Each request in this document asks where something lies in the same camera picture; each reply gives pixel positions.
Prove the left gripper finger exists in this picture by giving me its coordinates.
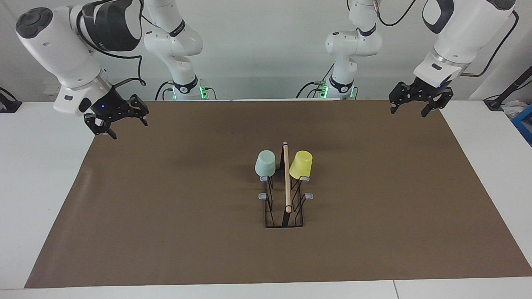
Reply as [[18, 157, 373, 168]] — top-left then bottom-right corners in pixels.
[[389, 81, 416, 114], [421, 88, 454, 118]]

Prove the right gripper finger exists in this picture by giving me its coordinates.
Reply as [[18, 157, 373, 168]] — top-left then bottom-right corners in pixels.
[[84, 113, 118, 140], [128, 94, 150, 127]]

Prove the yellow plastic cup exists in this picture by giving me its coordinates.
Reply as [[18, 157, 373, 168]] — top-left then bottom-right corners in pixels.
[[289, 150, 313, 180]]

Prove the pale green plastic cup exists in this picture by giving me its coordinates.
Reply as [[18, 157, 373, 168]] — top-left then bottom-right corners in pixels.
[[254, 150, 277, 177]]

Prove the crumpled clear plastic bag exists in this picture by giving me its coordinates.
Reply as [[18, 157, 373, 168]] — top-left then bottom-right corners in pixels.
[[502, 100, 525, 119]]

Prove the blue box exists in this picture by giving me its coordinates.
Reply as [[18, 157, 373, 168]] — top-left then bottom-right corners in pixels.
[[511, 104, 532, 146]]

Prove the brown table mat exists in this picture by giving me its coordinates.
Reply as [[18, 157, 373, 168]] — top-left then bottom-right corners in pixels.
[[24, 99, 532, 288]]

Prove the black right arm base cable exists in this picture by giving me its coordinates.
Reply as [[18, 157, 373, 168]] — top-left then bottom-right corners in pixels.
[[155, 80, 217, 100]]

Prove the black arm base cable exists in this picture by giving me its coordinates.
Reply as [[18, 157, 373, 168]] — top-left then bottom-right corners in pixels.
[[155, 80, 217, 100], [296, 62, 335, 99]]

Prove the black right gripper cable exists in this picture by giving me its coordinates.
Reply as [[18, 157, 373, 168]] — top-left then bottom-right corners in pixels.
[[77, 4, 147, 88]]

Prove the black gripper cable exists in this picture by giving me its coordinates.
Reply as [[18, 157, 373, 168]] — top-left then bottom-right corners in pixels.
[[77, 4, 147, 88], [374, 0, 520, 78]]

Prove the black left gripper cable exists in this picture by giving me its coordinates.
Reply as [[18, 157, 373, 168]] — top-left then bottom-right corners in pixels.
[[374, 0, 520, 78]]

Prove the black camera stand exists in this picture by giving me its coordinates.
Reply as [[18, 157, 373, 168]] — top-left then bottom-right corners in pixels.
[[483, 66, 532, 111]]

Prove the black clamp mount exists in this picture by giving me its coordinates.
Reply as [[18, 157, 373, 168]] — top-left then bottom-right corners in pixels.
[[0, 86, 22, 113]]

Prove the black left arm base cable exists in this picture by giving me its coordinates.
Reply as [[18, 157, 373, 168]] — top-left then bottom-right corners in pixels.
[[296, 62, 335, 99]]

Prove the black wire cup rack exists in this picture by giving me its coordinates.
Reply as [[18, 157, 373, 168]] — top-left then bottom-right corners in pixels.
[[259, 141, 314, 228]]

